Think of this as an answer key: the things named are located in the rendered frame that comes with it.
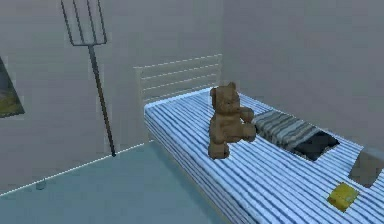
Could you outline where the brown teddy bear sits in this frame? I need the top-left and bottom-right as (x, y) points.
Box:
(208, 82), (257, 160)

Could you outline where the grey striped pillow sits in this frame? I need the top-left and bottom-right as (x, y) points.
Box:
(252, 110), (321, 151)

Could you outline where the blue striped bed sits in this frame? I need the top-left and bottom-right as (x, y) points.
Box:
(133, 53), (384, 224)

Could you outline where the dark floor lamp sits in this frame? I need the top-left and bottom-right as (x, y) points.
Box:
(60, 0), (117, 158)

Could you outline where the yellow box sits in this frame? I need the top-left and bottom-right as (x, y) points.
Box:
(326, 182), (360, 213)

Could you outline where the framed wall picture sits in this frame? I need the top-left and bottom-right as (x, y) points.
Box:
(0, 55), (26, 119)

